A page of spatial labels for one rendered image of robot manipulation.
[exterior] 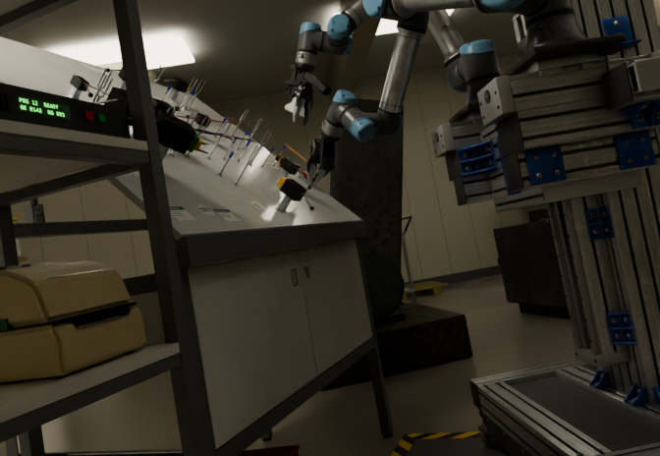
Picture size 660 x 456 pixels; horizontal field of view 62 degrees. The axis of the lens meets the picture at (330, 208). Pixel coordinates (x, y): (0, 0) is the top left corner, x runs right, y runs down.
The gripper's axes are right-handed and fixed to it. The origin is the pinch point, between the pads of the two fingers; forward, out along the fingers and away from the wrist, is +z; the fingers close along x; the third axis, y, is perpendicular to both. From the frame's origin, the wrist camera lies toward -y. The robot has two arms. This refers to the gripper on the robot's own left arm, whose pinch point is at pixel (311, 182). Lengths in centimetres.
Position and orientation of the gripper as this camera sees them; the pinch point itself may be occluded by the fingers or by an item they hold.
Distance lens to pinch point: 198.8
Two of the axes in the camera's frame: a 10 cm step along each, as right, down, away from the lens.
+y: -1.4, -5.9, 7.9
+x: -9.2, -2.1, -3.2
